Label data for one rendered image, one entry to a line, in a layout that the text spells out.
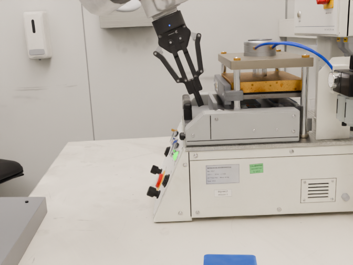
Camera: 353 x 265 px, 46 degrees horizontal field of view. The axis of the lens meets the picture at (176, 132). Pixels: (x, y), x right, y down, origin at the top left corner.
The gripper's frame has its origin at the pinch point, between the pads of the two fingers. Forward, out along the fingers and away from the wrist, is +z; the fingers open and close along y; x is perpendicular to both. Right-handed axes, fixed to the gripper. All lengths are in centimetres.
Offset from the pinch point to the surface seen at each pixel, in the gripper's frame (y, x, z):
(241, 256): 3.3, 32.5, 27.9
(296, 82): -21.9, 10.4, 4.8
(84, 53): 53, -145, -23
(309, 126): -21.5, 11.2, 15.6
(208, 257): 9.4, 32.4, 25.8
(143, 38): 18, -147, -18
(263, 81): -15.2, 10.3, 1.8
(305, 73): -23.8, 13.5, 3.0
